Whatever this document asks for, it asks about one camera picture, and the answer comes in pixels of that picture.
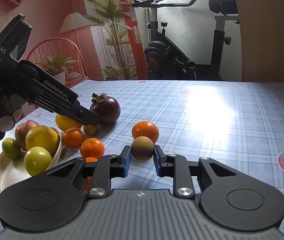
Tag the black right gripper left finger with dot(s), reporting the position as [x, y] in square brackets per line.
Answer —
[53, 198]

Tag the blue plaid strawberry tablecloth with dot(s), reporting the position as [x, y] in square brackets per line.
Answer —
[239, 124]

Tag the yellow lemon in bowl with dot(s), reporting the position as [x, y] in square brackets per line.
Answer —
[44, 137]

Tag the wooden cabinet panel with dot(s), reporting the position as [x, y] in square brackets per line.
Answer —
[262, 40]

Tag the green apple front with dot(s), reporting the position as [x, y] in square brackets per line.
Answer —
[37, 160]

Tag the white ceramic bowl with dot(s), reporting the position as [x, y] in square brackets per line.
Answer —
[57, 153]

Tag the dark purple mangosteen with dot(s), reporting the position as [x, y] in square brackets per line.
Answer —
[106, 107]

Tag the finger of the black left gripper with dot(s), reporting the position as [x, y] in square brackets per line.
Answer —
[83, 115]

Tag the yellow lemon on table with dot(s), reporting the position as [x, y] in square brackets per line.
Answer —
[64, 122]

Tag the black exercise bike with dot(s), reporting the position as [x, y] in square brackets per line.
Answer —
[165, 61]

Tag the red peach in bowl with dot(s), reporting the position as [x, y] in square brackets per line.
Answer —
[21, 132]

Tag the small green fruit left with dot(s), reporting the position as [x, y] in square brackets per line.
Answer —
[11, 148]

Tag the small yellow kumquat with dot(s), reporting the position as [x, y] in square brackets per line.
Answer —
[90, 130]

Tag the orange tangerine by bowl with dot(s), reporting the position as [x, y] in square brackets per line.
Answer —
[72, 137]

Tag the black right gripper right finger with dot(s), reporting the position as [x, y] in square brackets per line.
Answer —
[225, 196]

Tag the white ceramic plate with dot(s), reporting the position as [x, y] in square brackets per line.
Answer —
[12, 171]

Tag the round brown longan fruit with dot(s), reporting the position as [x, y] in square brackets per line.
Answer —
[142, 148]

